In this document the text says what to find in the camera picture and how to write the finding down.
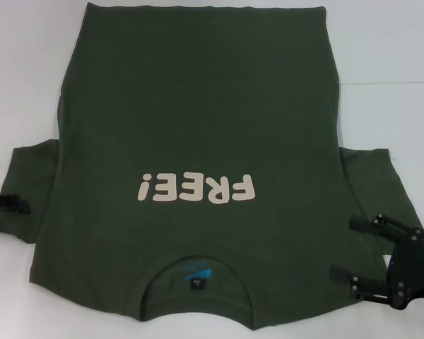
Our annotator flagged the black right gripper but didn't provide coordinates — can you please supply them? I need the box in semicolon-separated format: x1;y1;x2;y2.
329;213;424;312

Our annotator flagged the dark green FREE t-shirt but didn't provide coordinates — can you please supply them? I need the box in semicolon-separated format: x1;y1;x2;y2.
0;1;424;324

